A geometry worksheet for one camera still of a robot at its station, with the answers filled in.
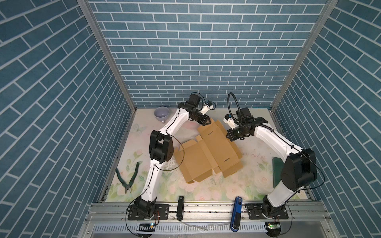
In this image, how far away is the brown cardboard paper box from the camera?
869 millimetres

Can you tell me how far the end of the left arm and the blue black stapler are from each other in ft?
1.51

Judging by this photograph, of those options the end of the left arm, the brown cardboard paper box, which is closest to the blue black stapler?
the brown cardboard paper box

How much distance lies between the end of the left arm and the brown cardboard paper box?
3cm

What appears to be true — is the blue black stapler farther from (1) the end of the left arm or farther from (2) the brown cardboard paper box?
(1) the end of the left arm

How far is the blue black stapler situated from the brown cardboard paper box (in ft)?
0.50

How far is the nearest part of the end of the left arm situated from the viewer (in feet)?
2.44

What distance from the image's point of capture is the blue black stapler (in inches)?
27.7
